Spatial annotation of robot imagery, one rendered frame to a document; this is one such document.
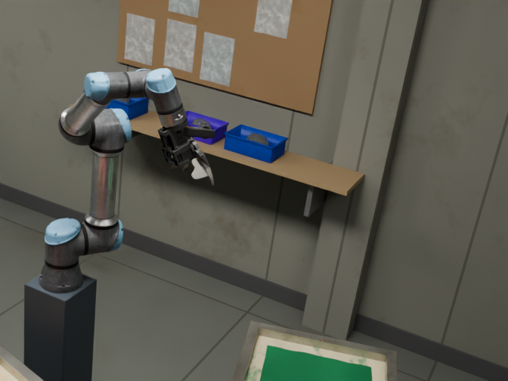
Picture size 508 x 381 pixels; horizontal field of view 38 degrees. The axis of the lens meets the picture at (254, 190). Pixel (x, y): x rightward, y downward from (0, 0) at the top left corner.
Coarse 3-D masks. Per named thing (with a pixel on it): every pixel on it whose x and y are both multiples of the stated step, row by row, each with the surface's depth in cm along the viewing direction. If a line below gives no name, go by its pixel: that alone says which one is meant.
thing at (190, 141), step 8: (168, 128) 204; (176, 128) 204; (160, 136) 206; (168, 136) 206; (176, 136) 207; (184, 136) 208; (168, 144) 207; (176, 144) 207; (184, 144) 207; (192, 144) 208; (168, 152) 207; (176, 152) 205; (184, 152) 208; (192, 152) 209; (168, 160) 212; (176, 160) 206; (184, 160) 208
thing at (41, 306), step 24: (24, 288) 257; (96, 288) 267; (24, 312) 261; (48, 312) 255; (72, 312) 256; (24, 336) 265; (48, 336) 260; (72, 336) 261; (24, 360) 269; (48, 360) 264; (72, 360) 266
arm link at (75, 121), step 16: (96, 80) 198; (112, 80) 200; (128, 80) 202; (96, 96) 199; (112, 96) 202; (128, 96) 204; (64, 112) 228; (80, 112) 215; (96, 112) 212; (64, 128) 227; (80, 128) 225; (80, 144) 237
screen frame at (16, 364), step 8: (0, 352) 254; (8, 352) 254; (0, 360) 252; (8, 360) 250; (16, 360) 251; (8, 368) 249; (16, 368) 247; (24, 368) 248; (16, 376) 247; (24, 376) 244; (32, 376) 244
